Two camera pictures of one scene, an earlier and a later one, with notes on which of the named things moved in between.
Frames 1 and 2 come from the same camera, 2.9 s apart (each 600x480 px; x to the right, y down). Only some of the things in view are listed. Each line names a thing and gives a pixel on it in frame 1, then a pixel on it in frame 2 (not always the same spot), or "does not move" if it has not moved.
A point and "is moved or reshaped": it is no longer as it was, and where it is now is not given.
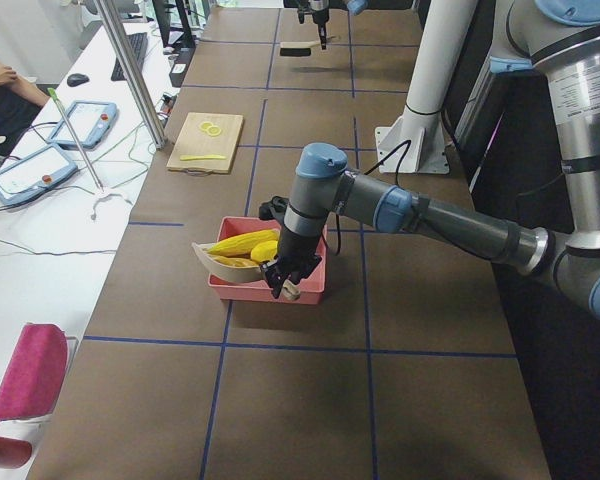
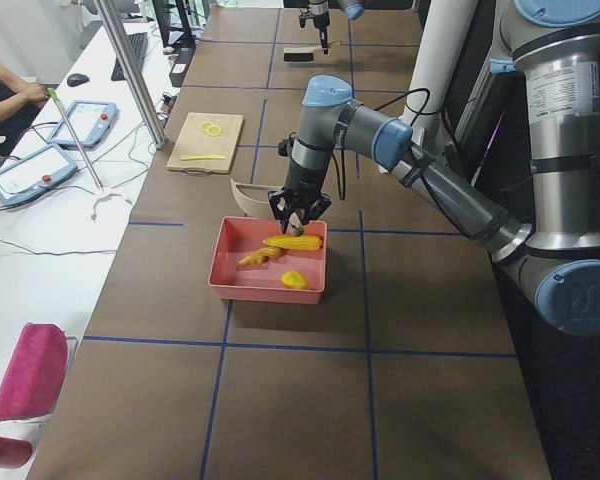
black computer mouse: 76,79 does not move
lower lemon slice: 214,131 does not move
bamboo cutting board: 206,143 does not move
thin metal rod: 55,97 does not move
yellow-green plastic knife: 192,157 does not move
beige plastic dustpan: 240,274 -> 253,198
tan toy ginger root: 236,262 -> 260,256
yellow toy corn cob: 243,244 is moved or reshaped
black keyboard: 138,43 does not move
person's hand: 0,75 -> 36,93
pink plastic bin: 258,291 does not move
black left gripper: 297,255 -> 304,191
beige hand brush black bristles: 297,49 is moved or reshaped
